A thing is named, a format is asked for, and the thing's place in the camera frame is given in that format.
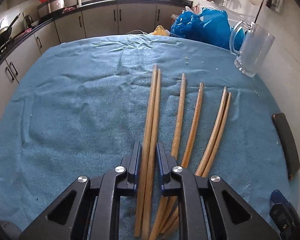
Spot wooden chopstick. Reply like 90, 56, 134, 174
155, 82, 204, 237
159, 87, 228, 239
134, 64, 158, 237
149, 73, 186, 239
162, 91, 233, 239
141, 69, 161, 239

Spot beige kitchen cabinets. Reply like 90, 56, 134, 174
0, 0, 185, 119

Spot black perforated utensil holder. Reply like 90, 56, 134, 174
0, 220, 21, 240

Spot blue towel table cloth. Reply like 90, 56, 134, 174
0, 35, 299, 230

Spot clear glass mug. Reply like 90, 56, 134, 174
229, 20, 275, 77

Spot blue plastic bag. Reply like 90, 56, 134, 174
170, 8, 233, 50

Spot yellow packet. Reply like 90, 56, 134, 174
149, 25, 170, 36

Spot black wok on stove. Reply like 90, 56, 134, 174
0, 14, 20, 47

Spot red lidded rice cooker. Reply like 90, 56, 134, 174
37, 0, 65, 18

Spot black power cable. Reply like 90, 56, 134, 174
253, 0, 277, 23

